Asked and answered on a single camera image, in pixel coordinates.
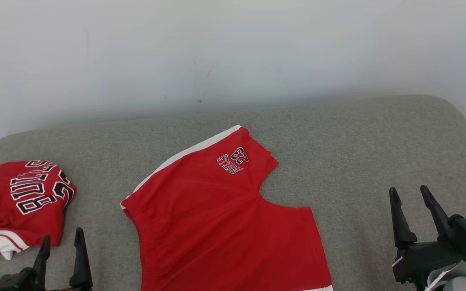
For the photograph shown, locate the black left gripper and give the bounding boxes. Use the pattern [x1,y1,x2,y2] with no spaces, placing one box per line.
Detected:
[0,228,94,291]

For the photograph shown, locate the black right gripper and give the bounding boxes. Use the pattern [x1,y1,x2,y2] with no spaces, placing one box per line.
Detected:
[389,185,466,283]

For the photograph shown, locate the red Bulls basketball jersey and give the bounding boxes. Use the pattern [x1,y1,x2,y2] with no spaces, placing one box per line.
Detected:
[0,160,77,266]

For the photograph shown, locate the red shorts with white stripe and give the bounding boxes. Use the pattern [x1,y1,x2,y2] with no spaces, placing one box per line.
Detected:
[121,125,334,291]

